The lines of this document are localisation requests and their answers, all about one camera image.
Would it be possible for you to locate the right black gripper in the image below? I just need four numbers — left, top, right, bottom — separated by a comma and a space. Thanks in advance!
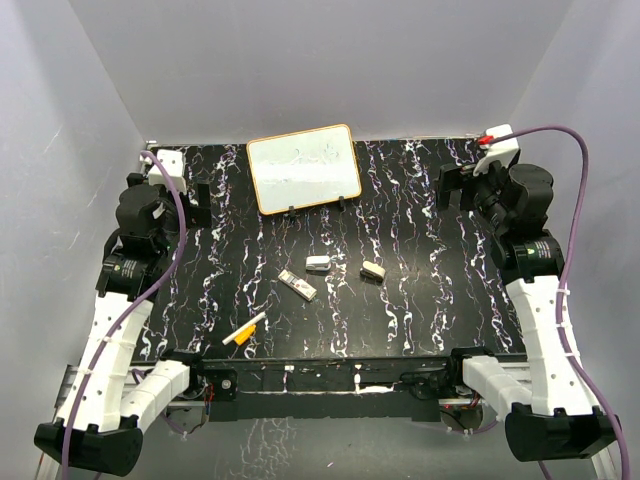
432, 160, 515, 233

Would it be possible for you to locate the white staple box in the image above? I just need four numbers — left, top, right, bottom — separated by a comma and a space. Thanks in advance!
278, 270, 317, 302

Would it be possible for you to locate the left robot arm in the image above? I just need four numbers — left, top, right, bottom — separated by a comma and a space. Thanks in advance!
34, 174, 211, 477

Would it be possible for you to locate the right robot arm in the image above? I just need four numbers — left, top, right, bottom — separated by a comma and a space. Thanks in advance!
435, 162, 616, 462

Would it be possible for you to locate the orange framed whiteboard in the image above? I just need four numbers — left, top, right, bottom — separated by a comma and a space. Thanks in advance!
246, 124, 362, 215

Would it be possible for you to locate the white marker pen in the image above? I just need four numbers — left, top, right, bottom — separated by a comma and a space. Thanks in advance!
222, 312, 266, 345

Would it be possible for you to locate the orange marker cap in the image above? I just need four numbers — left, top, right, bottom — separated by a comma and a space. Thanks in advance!
233, 324, 257, 346

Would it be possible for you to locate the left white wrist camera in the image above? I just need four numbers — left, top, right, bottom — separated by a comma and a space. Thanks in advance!
139, 149, 187, 194

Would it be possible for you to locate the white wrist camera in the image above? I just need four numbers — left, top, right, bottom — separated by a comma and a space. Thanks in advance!
473, 124, 520, 176
139, 149, 187, 194

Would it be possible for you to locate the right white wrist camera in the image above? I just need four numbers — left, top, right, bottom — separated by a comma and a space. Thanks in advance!
473, 124, 520, 176

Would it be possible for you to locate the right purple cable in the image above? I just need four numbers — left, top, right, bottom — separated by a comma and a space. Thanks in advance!
479, 125, 630, 480

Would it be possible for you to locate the black front mounting rail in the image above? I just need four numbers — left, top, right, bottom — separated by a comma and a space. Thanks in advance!
149, 349, 501, 424

